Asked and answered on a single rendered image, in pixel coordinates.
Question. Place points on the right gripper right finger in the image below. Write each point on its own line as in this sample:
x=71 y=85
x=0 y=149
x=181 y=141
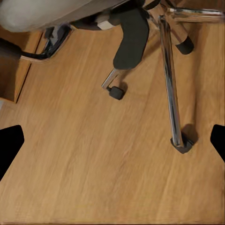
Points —
x=218 y=139

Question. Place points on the swivel chair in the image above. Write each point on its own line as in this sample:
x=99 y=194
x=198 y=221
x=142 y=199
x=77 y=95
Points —
x=140 y=20

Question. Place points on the bookcase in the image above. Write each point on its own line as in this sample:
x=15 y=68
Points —
x=13 y=73

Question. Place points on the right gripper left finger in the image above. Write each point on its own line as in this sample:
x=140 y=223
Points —
x=11 y=140

